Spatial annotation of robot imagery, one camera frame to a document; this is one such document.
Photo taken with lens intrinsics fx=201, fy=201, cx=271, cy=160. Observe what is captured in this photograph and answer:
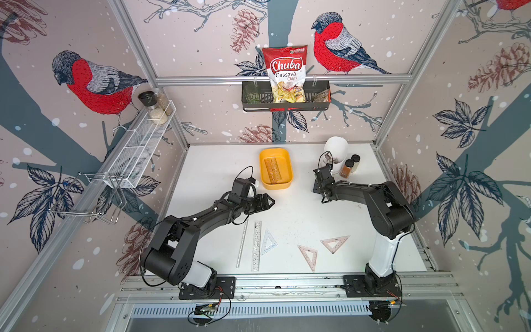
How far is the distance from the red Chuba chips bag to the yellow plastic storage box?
0.33 metres

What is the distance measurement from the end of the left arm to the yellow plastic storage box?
16cm

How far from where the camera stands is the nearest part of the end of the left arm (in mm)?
717
